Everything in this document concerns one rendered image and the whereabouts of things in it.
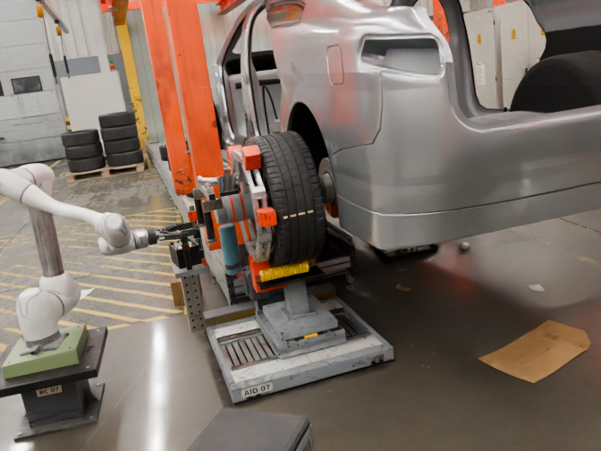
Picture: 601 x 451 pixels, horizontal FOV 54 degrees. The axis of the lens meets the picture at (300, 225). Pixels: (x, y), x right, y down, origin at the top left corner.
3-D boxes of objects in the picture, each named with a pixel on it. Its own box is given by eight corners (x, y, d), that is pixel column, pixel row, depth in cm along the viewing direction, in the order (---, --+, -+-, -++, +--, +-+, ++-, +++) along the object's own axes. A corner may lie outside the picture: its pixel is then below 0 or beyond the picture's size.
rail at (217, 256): (242, 295, 365) (237, 261, 360) (228, 298, 363) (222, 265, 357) (193, 216, 595) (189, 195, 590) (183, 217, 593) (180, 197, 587)
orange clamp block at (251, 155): (261, 168, 274) (261, 154, 267) (244, 171, 272) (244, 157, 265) (257, 158, 278) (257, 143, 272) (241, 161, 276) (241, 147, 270)
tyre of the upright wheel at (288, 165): (277, 135, 330) (297, 250, 338) (236, 141, 324) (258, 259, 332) (312, 124, 267) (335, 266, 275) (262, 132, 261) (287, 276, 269)
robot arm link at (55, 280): (37, 322, 291) (62, 304, 312) (67, 321, 288) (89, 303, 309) (2, 168, 272) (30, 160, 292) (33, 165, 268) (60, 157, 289)
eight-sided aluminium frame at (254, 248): (277, 269, 278) (260, 156, 264) (264, 273, 276) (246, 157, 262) (252, 242, 329) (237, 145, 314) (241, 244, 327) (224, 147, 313)
